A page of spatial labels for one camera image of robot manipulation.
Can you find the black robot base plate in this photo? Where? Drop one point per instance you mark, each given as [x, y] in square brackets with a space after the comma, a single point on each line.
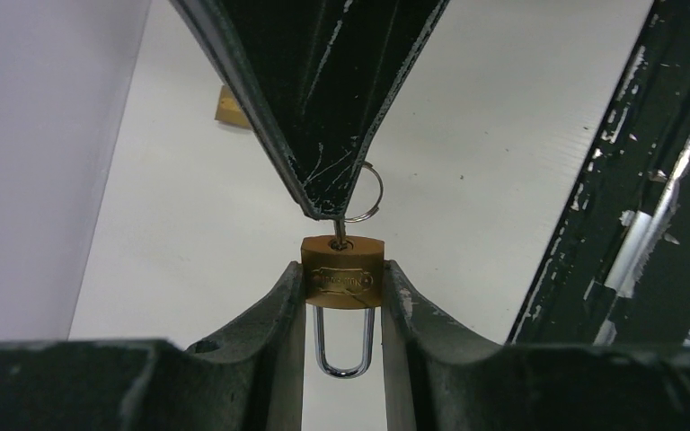
[617, 269]

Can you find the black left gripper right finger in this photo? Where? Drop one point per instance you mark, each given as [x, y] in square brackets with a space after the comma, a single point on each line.
[439, 375]

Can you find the large brass padlock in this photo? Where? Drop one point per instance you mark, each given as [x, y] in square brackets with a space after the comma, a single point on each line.
[229, 112]

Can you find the small brass padlock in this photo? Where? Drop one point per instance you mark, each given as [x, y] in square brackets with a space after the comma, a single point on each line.
[351, 278]

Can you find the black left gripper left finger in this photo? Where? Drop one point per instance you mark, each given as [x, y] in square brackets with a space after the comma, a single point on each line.
[248, 375]

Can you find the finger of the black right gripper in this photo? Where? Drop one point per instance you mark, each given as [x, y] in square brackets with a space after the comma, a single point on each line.
[315, 79]

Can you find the small silver key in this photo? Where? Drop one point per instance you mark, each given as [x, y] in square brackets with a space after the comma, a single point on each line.
[367, 196]

